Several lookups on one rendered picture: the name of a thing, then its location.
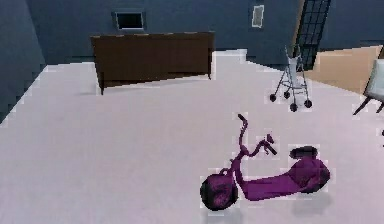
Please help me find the grey wheeled stroller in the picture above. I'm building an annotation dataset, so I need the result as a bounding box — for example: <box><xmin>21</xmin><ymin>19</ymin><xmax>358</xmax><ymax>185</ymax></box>
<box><xmin>269</xmin><ymin>44</ymin><xmax>314</xmax><ymax>113</ymax></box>

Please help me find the dark brown wooden cabinet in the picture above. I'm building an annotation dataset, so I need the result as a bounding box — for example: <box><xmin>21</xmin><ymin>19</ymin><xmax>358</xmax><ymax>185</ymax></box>
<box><xmin>90</xmin><ymin>31</ymin><xmax>216</xmax><ymax>96</ymax></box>

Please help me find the purple toy scooter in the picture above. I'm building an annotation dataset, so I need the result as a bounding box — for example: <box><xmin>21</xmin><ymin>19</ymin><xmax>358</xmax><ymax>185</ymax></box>
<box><xmin>199</xmin><ymin>113</ymin><xmax>332</xmax><ymax>212</ymax></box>

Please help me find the black framed wall picture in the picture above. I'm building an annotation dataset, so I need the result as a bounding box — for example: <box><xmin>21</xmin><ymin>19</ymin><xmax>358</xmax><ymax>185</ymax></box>
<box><xmin>114</xmin><ymin>11</ymin><xmax>146</xmax><ymax>31</ymax></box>

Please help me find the grey framed wall picture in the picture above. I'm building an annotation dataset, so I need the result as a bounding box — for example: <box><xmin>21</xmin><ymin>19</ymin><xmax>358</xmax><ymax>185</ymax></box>
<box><xmin>251</xmin><ymin>4</ymin><xmax>265</xmax><ymax>29</ymax></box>

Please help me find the pale grey chair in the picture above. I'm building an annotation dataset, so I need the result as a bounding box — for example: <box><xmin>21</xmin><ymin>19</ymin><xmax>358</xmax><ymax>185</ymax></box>
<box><xmin>352</xmin><ymin>58</ymin><xmax>384</xmax><ymax>116</ymax></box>

